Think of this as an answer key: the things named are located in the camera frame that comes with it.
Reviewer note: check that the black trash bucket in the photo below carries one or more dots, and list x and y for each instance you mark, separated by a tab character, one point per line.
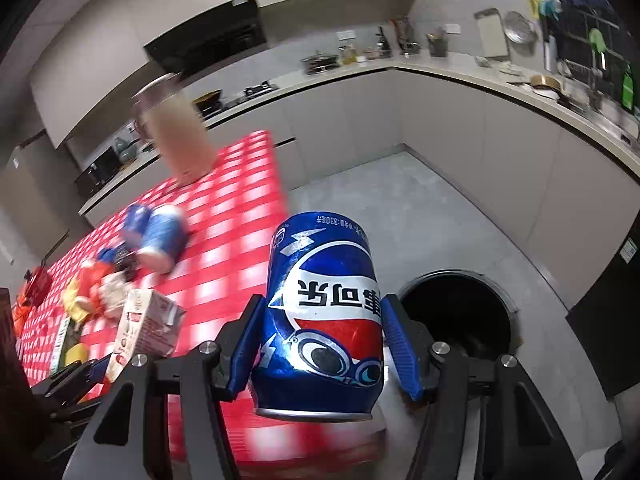
465	309

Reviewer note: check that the beige refrigerator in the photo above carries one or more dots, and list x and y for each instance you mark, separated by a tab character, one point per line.
39	194

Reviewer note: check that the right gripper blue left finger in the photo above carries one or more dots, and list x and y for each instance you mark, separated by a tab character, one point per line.
239	342

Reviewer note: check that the red enamel pot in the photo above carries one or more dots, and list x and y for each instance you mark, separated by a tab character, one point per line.
38	282

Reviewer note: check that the round metal strainer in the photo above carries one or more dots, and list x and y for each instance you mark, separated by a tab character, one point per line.
518	29

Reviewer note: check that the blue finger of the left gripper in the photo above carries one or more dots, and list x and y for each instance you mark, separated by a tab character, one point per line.
93	371

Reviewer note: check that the white cutting board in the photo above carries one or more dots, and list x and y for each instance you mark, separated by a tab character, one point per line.
492	36

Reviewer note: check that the black dishwasher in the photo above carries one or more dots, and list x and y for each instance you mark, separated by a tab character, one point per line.
606	319

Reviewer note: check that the green white milk carton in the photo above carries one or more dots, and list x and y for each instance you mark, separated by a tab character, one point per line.
64	339

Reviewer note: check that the yellow cloth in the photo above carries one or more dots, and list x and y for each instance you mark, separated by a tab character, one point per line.
75	299

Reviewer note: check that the blue pepsi can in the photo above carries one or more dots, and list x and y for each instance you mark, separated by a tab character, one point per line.
321	354

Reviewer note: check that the dark bottle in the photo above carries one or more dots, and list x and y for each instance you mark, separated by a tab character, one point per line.
383	46

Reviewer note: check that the yellow sponge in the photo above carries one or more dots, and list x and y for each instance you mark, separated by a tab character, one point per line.
79	352

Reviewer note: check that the blue white paper cup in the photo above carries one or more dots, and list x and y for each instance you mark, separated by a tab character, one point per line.
164	239

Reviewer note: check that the pink milk carton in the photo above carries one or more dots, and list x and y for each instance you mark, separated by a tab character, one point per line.
150	324

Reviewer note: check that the green dish soap bottle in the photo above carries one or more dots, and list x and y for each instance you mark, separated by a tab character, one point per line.
627	92

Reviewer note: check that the metal dish rack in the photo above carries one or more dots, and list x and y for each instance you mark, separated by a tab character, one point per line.
320	62

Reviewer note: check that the green ceramic vase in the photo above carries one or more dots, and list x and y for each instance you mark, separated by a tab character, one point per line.
126	150

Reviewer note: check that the black microwave oven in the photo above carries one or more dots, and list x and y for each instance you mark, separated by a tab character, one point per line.
98	174

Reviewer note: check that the utensil holder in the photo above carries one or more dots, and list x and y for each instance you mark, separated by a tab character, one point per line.
437	43

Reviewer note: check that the orange plastic bag at edge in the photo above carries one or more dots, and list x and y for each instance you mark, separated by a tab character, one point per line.
20	313

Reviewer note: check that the gas stove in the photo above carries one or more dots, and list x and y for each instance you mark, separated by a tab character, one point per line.
252	92

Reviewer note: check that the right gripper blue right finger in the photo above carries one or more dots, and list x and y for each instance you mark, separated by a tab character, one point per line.
410	346

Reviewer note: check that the white plastic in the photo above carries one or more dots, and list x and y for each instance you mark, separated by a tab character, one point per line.
113	293

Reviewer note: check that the pink thermos jug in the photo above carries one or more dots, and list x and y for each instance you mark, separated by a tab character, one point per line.
164	116

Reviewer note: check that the red white checkered tablecloth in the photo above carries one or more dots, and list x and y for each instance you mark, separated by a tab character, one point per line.
232	214

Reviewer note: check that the black range hood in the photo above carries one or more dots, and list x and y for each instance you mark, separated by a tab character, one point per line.
209	38

